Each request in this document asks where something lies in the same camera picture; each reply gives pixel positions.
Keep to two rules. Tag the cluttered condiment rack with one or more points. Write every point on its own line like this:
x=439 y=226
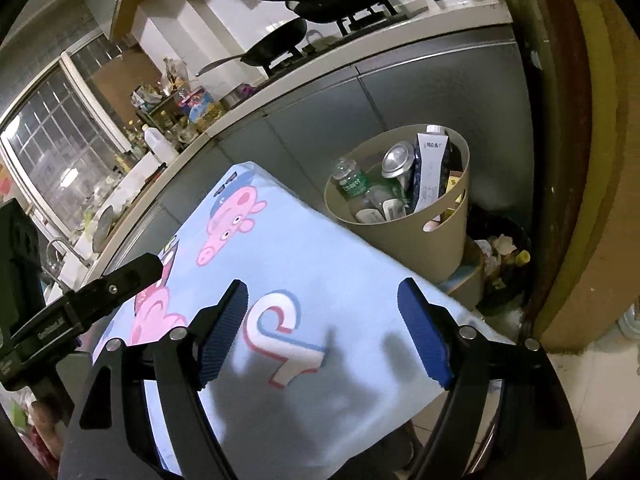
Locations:
x=160 y=105

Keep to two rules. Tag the silver drink can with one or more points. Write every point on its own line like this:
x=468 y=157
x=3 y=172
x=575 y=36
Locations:
x=398 y=160

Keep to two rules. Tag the small white fitting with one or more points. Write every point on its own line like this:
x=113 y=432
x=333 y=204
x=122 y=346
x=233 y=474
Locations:
x=535 y=57

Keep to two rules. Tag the small black frying pan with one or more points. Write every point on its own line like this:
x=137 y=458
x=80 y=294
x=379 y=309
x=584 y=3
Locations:
x=280 y=40

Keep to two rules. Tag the beige plastic bin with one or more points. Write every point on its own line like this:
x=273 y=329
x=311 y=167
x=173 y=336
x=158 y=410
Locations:
x=440 y=250

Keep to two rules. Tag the white drink carton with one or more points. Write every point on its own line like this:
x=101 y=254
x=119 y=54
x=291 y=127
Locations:
x=430 y=165

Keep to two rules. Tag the clear green-label plastic bottle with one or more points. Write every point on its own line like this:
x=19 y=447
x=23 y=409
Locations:
x=352 y=185

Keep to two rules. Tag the steel sink faucet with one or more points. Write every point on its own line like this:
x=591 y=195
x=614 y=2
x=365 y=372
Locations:
x=60 y=250

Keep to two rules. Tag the clear plastic container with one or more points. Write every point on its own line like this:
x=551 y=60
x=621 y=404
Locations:
x=382 y=209

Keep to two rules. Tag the yellow snack packet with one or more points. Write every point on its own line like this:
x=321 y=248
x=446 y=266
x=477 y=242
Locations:
x=453 y=181

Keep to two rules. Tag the blue cartoon pig tablecloth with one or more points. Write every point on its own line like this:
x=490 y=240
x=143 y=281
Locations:
x=325 y=270

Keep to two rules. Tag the clear plastic jug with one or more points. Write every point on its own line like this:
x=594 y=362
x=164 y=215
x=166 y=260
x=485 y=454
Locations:
x=631 y=322

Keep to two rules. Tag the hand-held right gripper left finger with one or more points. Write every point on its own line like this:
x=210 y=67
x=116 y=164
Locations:
x=225 y=330

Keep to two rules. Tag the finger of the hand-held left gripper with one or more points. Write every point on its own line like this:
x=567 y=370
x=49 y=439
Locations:
x=140 y=275

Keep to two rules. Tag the white plastic bottle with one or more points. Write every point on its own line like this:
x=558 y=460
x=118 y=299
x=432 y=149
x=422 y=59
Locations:
x=160 y=147

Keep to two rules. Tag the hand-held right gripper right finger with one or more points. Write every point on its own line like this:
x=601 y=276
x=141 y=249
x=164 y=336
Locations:
x=425 y=330

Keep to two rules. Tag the crumpled white paper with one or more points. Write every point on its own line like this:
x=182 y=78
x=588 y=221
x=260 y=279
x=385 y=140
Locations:
x=502 y=244

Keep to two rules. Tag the small purple cup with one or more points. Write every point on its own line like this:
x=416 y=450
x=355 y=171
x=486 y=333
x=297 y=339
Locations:
x=245 y=91

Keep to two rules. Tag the blue-label cooking oil bottle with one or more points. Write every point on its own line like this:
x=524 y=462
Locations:
x=205 y=107

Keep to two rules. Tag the black gas stove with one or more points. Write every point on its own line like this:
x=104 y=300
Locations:
x=365 y=17

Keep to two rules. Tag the barred kitchen window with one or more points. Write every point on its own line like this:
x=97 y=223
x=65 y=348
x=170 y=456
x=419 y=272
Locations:
x=55 y=125

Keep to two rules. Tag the brown wooden door frame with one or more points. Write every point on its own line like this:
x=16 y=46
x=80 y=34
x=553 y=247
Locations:
x=595 y=160

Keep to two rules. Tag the yellow bottle cap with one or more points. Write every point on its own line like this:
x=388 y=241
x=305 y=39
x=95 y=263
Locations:
x=523 y=257

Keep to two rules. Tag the grey kitchen cabinet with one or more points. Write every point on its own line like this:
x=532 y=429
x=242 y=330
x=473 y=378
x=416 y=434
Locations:
x=425 y=90

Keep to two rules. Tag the black waste bin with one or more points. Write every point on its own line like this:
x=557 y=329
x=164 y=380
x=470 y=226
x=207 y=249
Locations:
x=505 y=292

